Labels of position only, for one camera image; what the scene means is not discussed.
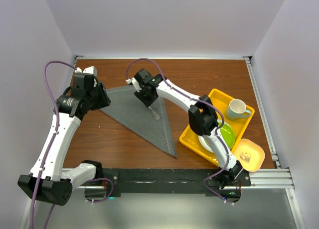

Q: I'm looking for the silver table knife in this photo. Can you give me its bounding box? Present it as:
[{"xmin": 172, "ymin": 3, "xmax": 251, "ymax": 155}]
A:
[{"xmin": 149, "ymin": 107, "xmax": 160, "ymax": 120}]

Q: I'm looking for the grey cloth napkin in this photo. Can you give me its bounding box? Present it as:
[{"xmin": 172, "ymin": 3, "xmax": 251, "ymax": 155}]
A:
[{"xmin": 101, "ymin": 86, "xmax": 177, "ymax": 158}]

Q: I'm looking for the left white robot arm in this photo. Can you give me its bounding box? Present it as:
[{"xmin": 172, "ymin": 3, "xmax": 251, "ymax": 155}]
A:
[{"xmin": 17, "ymin": 82, "xmax": 111, "ymax": 206}]

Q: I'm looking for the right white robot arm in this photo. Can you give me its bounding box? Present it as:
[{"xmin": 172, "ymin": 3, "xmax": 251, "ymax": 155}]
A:
[{"xmin": 127, "ymin": 74, "xmax": 243, "ymax": 186}]

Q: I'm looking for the white plate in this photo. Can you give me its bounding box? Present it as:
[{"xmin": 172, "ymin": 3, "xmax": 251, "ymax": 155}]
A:
[{"xmin": 198, "ymin": 136, "xmax": 213, "ymax": 152}]

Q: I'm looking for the green plate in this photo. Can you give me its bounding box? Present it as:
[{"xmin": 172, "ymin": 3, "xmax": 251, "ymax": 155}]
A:
[{"xmin": 220, "ymin": 122, "xmax": 236, "ymax": 149}]

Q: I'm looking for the white cup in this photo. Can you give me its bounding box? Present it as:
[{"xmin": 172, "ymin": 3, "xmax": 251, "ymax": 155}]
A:
[{"xmin": 226, "ymin": 99, "xmax": 252, "ymax": 120}]

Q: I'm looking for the orange square plate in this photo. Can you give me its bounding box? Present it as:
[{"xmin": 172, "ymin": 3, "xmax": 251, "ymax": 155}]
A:
[{"xmin": 233, "ymin": 138, "xmax": 265, "ymax": 172}]

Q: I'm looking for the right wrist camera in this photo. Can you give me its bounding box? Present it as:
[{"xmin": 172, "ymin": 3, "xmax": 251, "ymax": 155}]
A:
[{"xmin": 126, "ymin": 69, "xmax": 153, "ymax": 92}]

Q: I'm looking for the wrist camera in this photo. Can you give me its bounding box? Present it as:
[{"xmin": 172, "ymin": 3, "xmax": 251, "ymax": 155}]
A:
[
  {"xmin": 71, "ymin": 66, "xmax": 98, "ymax": 98},
  {"xmin": 126, "ymin": 69, "xmax": 153, "ymax": 92}
]

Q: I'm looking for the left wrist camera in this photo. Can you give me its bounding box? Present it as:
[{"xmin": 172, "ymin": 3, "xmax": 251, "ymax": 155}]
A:
[{"xmin": 71, "ymin": 66, "xmax": 98, "ymax": 98}]

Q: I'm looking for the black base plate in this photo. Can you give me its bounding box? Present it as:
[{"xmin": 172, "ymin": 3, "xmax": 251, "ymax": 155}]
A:
[{"xmin": 84, "ymin": 168, "xmax": 251, "ymax": 202}]

